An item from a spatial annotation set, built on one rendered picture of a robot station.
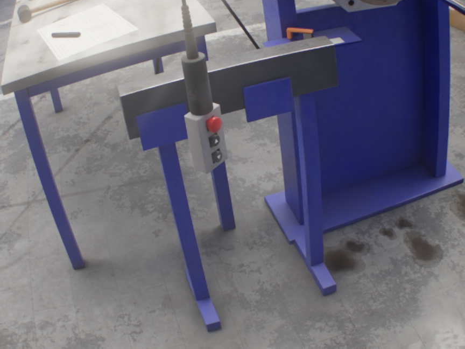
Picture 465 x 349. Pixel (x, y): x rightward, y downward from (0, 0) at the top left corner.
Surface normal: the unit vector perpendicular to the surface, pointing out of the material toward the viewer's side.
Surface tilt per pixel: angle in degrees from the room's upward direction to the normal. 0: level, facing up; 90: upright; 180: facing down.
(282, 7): 90
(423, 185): 0
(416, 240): 0
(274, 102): 90
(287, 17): 90
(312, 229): 90
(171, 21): 0
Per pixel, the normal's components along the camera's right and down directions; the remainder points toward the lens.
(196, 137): -0.64, 0.50
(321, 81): 0.28, 0.51
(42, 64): -0.13, -0.82
